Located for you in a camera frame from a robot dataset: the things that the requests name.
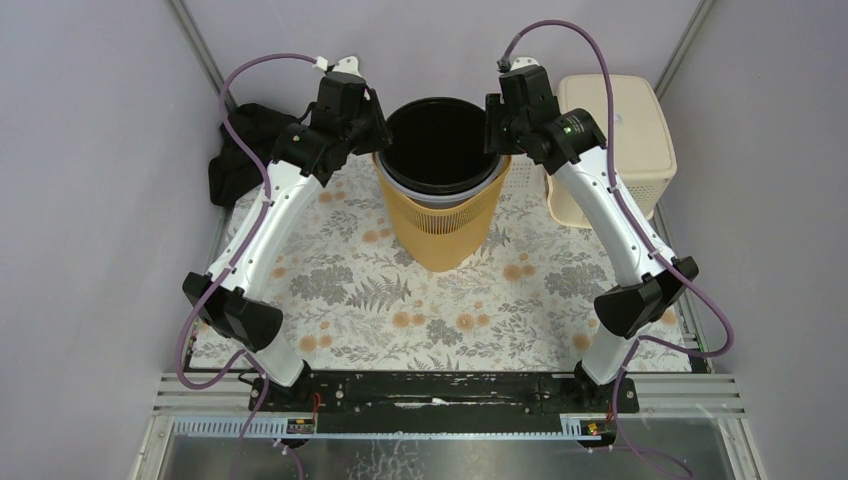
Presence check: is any black bucket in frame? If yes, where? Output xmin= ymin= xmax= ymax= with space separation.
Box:
xmin=378 ymin=97 xmax=501 ymax=196

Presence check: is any grey plastic bucket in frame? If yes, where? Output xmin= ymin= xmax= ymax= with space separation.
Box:
xmin=383 ymin=174 xmax=497 ymax=209

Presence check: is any yellow plastic waste bin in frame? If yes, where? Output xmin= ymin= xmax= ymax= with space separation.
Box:
xmin=371 ymin=155 xmax=512 ymax=272

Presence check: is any large cream plastic basket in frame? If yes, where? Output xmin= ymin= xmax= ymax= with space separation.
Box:
xmin=556 ymin=74 xmax=677 ymax=219

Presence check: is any white mesh plastic basket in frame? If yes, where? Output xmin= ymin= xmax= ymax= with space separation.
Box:
xmin=503 ymin=155 xmax=547 ymax=194

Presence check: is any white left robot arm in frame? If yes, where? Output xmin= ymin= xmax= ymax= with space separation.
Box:
xmin=183 ymin=69 xmax=391 ymax=411

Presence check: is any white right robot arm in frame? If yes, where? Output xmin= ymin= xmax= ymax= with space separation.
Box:
xmin=484 ymin=58 xmax=698 ymax=412

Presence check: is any black crumpled cloth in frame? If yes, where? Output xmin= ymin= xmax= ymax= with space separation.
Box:
xmin=207 ymin=102 xmax=301 ymax=208

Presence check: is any floral patterned table mat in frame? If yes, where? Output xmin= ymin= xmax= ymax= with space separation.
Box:
xmin=261 ymin=157 xmax=615 ymax=371

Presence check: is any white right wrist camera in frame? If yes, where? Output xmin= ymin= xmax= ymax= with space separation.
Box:
xmin=497 ymin=56 xmax=539 ymax=74

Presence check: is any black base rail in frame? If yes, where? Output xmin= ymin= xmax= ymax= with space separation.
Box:
xmin=248 ymin=370 xmax=640 ymax=432

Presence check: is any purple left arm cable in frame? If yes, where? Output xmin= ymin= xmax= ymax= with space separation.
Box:
xmin=173 ymin=52 xmax=329 ymax=480

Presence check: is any grey slotted cable duct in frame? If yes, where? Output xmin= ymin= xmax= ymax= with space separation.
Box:
xmin=172 ymin=415 xmax=606 ymax=441

